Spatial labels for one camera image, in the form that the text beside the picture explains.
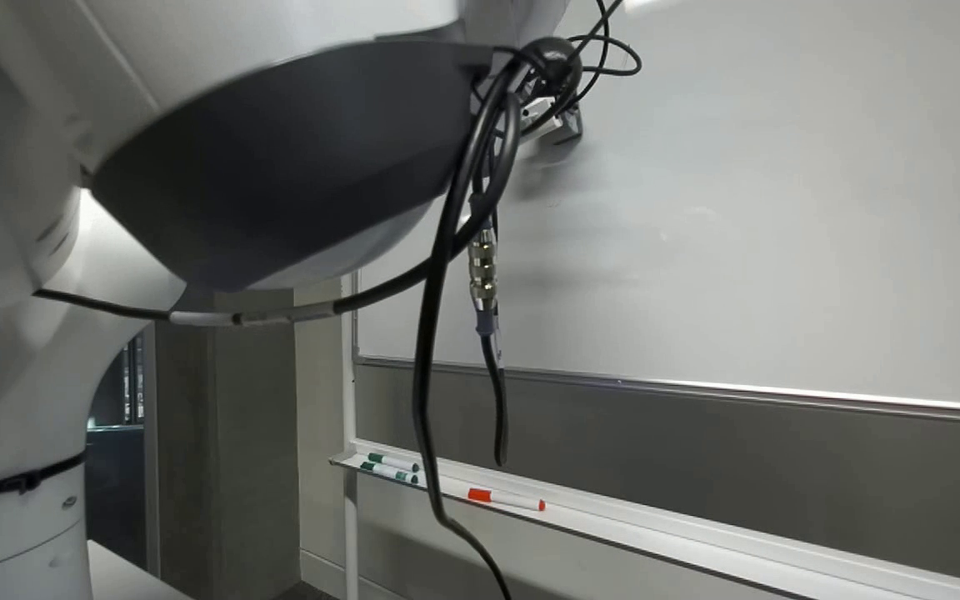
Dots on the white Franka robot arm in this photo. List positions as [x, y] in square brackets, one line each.
[168, 144]

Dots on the green capped marker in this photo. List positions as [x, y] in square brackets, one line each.
[386, 474]
[397, 460]

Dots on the red capped marker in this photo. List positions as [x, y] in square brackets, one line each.
[483, 495]

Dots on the white marker tray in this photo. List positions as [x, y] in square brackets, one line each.
[659, 533]

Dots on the large whiteboard panel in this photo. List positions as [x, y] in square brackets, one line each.
[815, 220]

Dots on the white table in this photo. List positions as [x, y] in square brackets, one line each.
[133, 572]

